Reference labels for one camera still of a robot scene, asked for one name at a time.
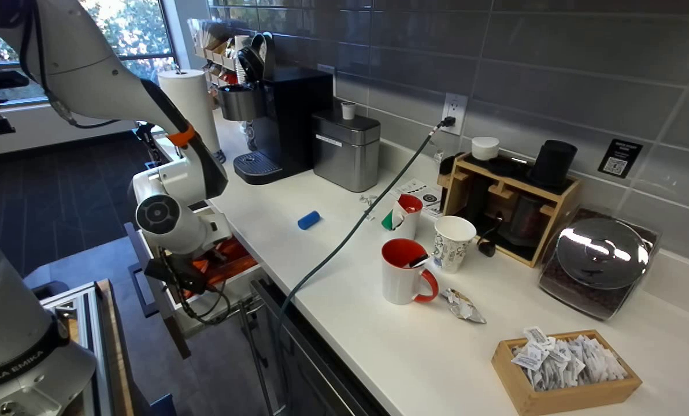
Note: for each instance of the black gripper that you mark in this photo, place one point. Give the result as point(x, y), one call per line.
point(177, 275)

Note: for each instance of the white drawer dark wood front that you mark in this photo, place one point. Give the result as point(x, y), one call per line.
point(231, 298)

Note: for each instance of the orange packets stack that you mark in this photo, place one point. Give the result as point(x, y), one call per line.
point(231, 257)

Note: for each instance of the small blue block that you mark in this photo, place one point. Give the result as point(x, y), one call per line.
point(309, 221)

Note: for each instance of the dark lower cabinet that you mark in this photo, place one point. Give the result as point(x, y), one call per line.
point(312, 372)

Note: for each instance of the white paper towel roll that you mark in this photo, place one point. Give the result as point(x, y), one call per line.
point(196, 101)

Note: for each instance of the black Keurig coffee machine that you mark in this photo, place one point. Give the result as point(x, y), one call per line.
point(294, 116)

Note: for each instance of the stainless steel box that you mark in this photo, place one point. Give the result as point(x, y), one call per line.
point(348, 154)

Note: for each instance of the white mug red inside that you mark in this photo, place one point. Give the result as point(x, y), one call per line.
point(399, 279)

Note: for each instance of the background snack shelf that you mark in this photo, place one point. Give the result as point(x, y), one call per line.
point(221, 54)

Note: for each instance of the small white bottle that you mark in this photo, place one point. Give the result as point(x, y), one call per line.
point(348, 113)

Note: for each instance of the small red green white mug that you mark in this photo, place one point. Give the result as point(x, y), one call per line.
point(406, 221)

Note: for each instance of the white patterned mug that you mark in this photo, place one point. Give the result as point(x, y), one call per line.
point(451, 247)

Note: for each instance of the metal utensil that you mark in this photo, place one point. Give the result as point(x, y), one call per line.
point(464, 303)

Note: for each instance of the small white cup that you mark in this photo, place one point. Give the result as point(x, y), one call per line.
point(483, 149)

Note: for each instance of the wooden organizer rack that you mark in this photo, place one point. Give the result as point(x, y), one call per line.
point(549, 221)

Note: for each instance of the black canister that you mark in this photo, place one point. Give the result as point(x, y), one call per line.
point(554, 162)

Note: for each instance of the wooden packet box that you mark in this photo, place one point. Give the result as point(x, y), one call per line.
point(561, 400)

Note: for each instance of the white sugar packets pile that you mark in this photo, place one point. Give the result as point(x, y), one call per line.
point(572, 361)

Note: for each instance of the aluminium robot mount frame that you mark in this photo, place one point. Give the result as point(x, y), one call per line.
point(82, 324)

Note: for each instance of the white wall outlet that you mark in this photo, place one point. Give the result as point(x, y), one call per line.
point(455, 107)

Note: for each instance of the black wall label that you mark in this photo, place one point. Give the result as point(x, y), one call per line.
point(619, 158)

